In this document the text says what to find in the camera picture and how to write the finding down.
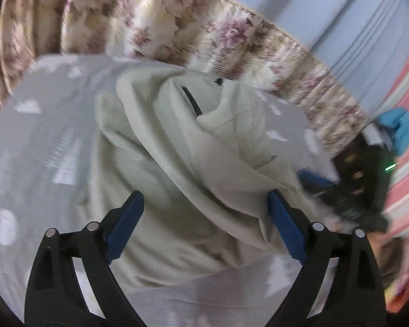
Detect beige hooded jacket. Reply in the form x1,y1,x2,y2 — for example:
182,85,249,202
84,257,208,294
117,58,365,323
82,64,334,294

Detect blue cloth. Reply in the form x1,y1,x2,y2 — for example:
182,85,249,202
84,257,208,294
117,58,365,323
377,107,409,156

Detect blue floral curtain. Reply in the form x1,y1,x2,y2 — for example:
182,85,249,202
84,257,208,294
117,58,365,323
0,0,409,154

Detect grey polar bear bedsheet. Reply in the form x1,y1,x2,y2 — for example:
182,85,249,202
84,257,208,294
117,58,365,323
0,54,342,327

